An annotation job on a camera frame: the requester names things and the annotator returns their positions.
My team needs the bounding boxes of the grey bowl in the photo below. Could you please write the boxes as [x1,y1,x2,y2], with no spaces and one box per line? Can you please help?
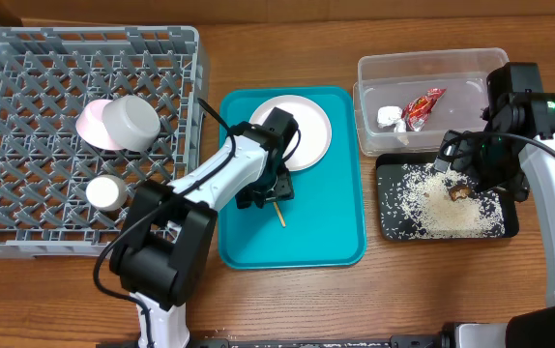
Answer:
[102,95,161,152]

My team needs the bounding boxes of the white tissue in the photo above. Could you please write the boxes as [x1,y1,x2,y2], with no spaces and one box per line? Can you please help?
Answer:
[376,105,403,128]

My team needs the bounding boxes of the black tray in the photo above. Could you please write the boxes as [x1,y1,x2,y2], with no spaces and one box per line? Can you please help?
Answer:
[374,150,520,243]

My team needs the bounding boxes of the grey dishwasher rack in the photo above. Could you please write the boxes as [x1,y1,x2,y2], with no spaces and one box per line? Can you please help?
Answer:
[0,26,210,258]

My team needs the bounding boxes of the white rice heap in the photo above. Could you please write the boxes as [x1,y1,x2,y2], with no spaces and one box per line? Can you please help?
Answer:
[383,162,505,239]

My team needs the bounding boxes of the brown food scrap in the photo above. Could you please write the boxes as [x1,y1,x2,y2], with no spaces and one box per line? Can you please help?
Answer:
[449,185,472,201]

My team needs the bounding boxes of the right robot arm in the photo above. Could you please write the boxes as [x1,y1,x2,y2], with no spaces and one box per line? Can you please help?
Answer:
[434,63,555,348]

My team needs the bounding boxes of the red snack wrapper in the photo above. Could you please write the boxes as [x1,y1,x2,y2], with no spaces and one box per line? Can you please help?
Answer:
[402,88,446,131]

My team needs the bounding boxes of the white cup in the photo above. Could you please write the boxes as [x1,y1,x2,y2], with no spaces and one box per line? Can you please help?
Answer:
[85,175,128,212]

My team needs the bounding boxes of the large white plate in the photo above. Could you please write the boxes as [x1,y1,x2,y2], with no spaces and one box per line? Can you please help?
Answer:
[249,95,332,171]

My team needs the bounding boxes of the teal plastic tray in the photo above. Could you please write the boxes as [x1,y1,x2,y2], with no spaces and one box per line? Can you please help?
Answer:
[219,86,366,270]

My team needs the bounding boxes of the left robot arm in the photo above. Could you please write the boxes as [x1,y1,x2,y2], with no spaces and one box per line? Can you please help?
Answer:
[99,107,301,347]

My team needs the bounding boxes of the wooden chopstick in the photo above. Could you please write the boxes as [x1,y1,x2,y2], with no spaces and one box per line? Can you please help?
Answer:
[273,202,286,228]

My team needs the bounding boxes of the clear plastic bin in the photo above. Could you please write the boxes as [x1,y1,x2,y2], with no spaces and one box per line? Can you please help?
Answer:
[353,47,509,157]

